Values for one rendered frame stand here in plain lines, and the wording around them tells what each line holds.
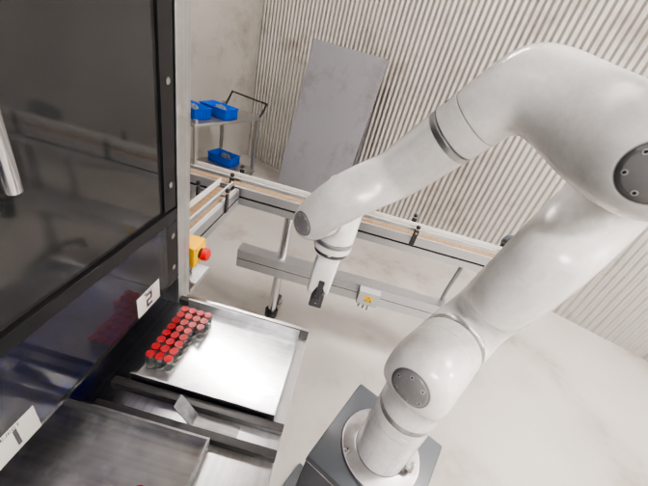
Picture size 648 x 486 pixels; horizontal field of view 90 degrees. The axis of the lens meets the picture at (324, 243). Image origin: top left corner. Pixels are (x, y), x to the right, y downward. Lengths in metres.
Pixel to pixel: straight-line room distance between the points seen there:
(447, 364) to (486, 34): 3.09
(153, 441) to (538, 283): 0.75
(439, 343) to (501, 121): 0.33
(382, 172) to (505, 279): 0.24
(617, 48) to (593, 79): 2.89
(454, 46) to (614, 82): 3.05
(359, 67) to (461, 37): 0.91
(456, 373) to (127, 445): 0.64
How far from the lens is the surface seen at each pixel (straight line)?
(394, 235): 1.63
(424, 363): 0.54
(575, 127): 0.42
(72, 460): 0.86
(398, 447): 0.78
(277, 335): 1.00
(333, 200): 0.54
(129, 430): 0.86
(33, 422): 0.76
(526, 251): 0.48
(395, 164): 0.53
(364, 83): 3.48
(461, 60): 3.43
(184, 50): 0.80
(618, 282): 3.64
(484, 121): 0.48
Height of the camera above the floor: 1.64
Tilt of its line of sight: 32 degrees down
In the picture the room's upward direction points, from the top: 15 degrees clockwise
